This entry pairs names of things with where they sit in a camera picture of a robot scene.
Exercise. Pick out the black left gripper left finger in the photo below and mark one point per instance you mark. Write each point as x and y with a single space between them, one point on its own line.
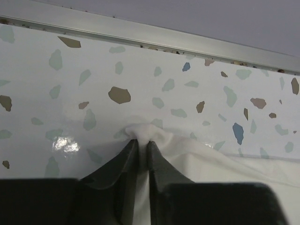
108 194

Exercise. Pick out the white floral print t-shirt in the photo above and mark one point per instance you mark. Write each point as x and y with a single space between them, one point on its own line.
201 163

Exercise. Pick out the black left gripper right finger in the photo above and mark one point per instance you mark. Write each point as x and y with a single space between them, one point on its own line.
162 175

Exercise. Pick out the aluminium table frame rail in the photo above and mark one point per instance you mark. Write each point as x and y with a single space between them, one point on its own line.
160 39

